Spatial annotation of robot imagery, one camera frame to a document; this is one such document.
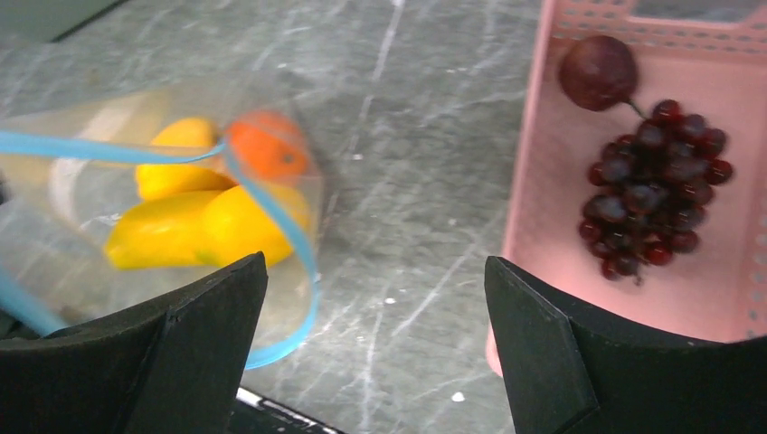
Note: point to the orange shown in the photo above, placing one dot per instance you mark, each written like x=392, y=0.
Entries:
x=269, y=143

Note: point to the dark red grape bunch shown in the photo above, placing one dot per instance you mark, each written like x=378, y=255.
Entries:
x=654, y=186

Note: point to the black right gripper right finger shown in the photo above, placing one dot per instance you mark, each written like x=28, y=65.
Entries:
x=572, y=367

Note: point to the clear zip top bag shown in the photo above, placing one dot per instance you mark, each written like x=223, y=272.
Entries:
x=111, y=201

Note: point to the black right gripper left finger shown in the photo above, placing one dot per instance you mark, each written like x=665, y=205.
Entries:
x=171, y=364

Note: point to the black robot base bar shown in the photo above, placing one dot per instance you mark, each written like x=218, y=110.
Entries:
x=255, y=414

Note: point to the pink plastic basket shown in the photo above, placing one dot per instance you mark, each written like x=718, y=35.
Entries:
x=685, y=51

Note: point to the dark red round fruit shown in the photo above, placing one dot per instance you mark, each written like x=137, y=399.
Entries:
x=598, y=73

